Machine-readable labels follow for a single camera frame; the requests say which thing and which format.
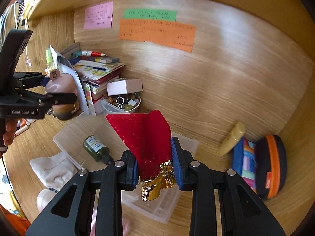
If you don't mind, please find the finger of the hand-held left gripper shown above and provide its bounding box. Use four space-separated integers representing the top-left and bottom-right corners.
13 71 56 90
18 90 78 106

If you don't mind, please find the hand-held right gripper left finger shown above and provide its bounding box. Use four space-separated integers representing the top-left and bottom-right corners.
25 150 139 236

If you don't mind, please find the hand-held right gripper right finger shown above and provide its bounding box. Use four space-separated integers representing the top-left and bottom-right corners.
171 136 286 236

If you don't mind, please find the pink candle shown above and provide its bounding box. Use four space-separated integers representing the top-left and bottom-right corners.
45 69 79 97

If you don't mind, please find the red velvet pouch gold tie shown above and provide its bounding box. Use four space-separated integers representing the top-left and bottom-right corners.
106 109 178 202

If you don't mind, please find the large clear plastic box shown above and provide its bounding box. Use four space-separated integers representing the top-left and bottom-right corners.
53 113 200 224

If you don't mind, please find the clear plastic bowl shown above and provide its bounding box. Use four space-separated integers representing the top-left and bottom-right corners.
93 100 133 116

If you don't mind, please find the white drawstring pouch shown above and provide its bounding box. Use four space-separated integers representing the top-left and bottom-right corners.
30 152 79 192

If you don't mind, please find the cream cylindrical jar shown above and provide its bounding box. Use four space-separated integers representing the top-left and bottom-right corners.
36 189 58 213

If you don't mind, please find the wooden desktop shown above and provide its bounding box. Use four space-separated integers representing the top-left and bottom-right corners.
0 96 308 236

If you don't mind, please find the person's left hand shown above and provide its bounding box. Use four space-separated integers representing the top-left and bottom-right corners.
2 119 18 148

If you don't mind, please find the brown mug with lid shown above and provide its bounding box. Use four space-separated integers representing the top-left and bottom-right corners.
50 98 80 121

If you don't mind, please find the red white marker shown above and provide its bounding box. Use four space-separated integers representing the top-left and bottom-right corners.
14 123 31 137

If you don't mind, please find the pale green spray bottle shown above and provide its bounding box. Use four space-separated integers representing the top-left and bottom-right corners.
45 49 57 70

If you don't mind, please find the fruit print card strip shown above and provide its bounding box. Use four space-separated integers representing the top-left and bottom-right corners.
82 82 94 109

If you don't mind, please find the small clear plastic box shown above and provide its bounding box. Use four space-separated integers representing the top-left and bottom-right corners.
122 187 182 224

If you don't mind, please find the stack of books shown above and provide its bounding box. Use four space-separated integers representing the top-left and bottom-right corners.
70 55 126 101

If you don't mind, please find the dark green glass bottle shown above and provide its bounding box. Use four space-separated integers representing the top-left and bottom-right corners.
83 135 115 166

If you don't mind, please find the red white pen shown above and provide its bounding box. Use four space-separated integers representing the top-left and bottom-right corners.
74 50 108 57

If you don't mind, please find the yellow tube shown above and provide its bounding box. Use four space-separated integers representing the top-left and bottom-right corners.
219 122 246 156

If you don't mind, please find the small white box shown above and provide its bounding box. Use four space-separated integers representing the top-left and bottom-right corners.
107 79 144 96

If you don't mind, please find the bowl of beads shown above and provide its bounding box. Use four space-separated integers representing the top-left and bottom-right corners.
103 92 141 114

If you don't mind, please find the blue colourful pencil case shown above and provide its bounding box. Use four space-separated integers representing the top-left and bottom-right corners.
231 138 261 195

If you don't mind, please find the black orange zip case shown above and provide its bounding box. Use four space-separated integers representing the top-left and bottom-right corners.
255 135 288 199

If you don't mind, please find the pink sticky note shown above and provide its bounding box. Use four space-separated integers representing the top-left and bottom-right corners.
84 1 114 29

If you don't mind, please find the printed cloth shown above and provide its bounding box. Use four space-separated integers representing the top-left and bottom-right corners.
0 167 22 217

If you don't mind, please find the orange cloth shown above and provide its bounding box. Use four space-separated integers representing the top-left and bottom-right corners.
5 211 31 236

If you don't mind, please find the orange sticky note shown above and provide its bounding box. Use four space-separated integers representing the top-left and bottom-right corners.
118 19 197 53

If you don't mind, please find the green sticky note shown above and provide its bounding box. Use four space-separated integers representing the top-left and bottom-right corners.
123 9 178 22

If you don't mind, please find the white charging cable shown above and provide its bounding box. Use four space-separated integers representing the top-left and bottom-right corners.
23 47 33 67

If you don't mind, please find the black white braided cable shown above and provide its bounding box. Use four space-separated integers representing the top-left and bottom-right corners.
17 0 26 20

